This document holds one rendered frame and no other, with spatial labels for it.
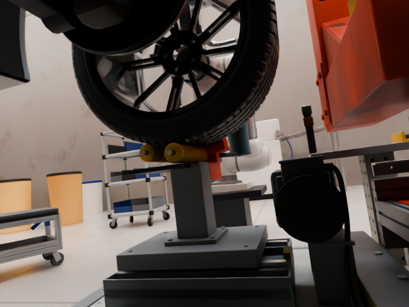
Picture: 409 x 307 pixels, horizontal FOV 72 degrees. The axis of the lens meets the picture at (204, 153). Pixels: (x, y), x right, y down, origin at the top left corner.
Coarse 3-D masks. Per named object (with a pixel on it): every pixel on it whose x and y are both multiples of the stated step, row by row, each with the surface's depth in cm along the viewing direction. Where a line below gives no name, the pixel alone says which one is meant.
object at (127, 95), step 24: (240, 0) 76; (192, 24) 100; (216, 24) 98; (240, 24) 75; (168, 48) 99; (192, 48) 96; (216, 48) 97; (240, 48) 75; (96, 72) 88; (120, 72) 102; (168, 72) 102; (192, 72) 97; (216, 72) 97; (120, 96) 91; (144, 96) 104
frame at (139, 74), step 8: (208, 0) 107; (216, 0) 105; (192, 8) 112; (216, 8) 109; (224, 8) 103; (136, 56) 115; (136, 72) 113; (136, 80) 113; (136, 88) 113; (144, 88) 118; (144, 104) 112
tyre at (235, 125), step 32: (256, 0) 74; (256, 32) 74; (256, 64) 73; (96, 96) 88; (224, 96) 75; (256, 96) 81; (128, 128) 84; (160, 128) 81; (192, 128) 78; (224, 128) 83
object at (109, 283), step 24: (288, 240) 97; (264, 264) 71; (288, 264) 71; (120, 288) 75; (144, 288) 73; (168, 288) 71; (192, 288) 69; (216, 288) 68; (240, 288) 66; (264, 288) 64; (288, 288) 63
